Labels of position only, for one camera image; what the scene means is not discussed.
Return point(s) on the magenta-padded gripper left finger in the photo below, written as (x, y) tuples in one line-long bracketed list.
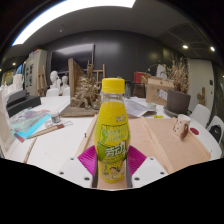
[(75, 170)]

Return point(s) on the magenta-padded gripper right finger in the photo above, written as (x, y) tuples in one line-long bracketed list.
[(148, 170)]

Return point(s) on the yellow drink bottle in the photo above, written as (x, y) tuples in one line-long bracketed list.
[(111, 126)]

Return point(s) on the long paint brush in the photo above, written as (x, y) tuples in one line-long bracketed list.
[(46, 130)]

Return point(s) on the thin wooden stick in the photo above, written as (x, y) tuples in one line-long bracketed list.
[(30, 149)]

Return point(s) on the yellow marker pen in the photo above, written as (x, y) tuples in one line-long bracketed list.
[(158, 116)]

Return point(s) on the small dark ink jar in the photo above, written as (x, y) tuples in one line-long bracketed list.
[(55, 117)]

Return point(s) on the dark grey pot saucer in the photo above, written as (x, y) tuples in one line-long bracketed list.
[(168, 113)]

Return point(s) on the flat round red coaster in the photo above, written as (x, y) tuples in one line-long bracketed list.
[(194, 131)]

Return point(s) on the folded newspaper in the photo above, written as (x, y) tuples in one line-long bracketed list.
[(135, 108)]

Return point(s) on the small glass jar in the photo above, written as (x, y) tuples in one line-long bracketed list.
[(151, 106)]

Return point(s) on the colourful picture book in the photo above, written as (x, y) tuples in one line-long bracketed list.
[(28, 123)]

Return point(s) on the gold relief sculpture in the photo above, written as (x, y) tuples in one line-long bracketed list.
[(85, 95)]

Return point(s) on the brown cardboard box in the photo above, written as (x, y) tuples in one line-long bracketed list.
[(155, 93)]

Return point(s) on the clear spray bottle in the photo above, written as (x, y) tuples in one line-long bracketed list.
[(128, 90)]

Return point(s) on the black box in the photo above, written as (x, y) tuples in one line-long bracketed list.
[(21, 103)]

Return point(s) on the white plaster bust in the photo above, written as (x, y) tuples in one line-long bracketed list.
[(65, 81), (54, 79)]

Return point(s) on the wooden figure sculpture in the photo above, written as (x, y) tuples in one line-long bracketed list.
[(201, 96)]

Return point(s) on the red box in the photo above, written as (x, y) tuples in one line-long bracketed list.
[(139, 77)]

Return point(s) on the tall white plaster sculpture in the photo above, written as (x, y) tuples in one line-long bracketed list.
[(161, 71)]

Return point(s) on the wooden easel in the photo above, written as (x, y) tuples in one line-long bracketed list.
[(99, 71)]

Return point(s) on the white cabinet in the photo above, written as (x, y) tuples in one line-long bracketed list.
[(35, 71)]

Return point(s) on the recessed ceiling spotlight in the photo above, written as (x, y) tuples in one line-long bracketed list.
[(212, 49), (185, 47)]

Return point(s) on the long ceiling light panel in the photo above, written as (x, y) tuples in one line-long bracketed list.
[(76, 13)]

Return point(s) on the black wall screen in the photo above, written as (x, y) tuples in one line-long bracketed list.
[(71, 56)]

